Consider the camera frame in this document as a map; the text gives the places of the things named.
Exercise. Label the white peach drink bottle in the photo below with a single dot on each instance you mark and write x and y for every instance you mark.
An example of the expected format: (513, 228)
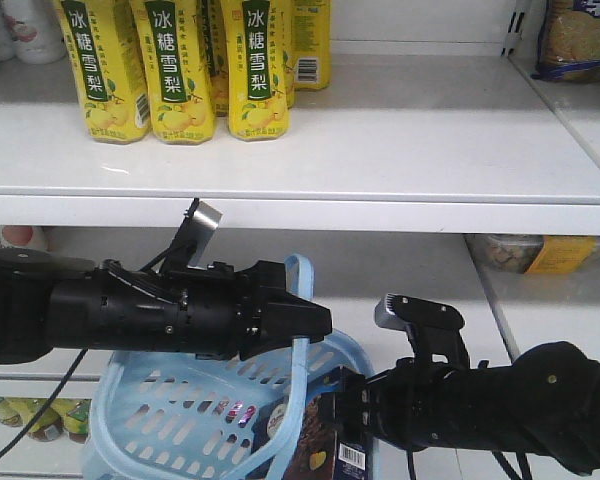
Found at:
(34, 26)

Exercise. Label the yellow pear drink bottle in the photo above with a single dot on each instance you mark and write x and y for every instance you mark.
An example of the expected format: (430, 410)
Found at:
(176, 71)
(312, 43)
(106, 60)
(258, 105)

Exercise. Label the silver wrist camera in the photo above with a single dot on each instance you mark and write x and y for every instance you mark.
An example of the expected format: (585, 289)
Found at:
(432, 328)
(192, 237)

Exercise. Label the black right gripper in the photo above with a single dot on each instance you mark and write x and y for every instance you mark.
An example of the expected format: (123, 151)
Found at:
(397, 406)

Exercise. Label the white shelf board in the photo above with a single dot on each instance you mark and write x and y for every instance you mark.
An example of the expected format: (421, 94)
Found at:
(429, 144)
(353, 270)

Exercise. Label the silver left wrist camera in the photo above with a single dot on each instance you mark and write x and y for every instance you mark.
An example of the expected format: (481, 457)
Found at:
(192, 237)

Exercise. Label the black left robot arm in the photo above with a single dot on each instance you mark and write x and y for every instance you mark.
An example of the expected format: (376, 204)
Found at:
(49, 301)

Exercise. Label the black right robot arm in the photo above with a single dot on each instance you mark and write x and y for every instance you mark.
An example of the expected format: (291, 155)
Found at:
(546, 403)

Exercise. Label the white lower shelf board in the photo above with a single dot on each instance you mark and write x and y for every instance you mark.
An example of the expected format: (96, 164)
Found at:
(353, 270)

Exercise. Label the chocolate cookie box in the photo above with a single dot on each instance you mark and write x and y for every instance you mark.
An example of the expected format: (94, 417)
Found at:
(321, 452)

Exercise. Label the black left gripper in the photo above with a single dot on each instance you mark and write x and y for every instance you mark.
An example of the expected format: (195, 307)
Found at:
(216, 312)

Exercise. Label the light blue plastic basket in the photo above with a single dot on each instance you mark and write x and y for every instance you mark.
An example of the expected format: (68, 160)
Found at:
(175, 416)

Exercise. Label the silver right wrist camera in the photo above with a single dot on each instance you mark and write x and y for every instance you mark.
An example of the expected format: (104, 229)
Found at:
(432, 328)

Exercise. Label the yellow labelled food tub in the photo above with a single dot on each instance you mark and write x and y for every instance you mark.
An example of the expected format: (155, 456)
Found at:
(534, 254)

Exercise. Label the white upper shelf board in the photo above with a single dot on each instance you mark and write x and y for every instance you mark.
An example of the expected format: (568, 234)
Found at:
(429, 144)

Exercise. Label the blue cracker package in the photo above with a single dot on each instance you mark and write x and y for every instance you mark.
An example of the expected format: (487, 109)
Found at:
(568, 43)

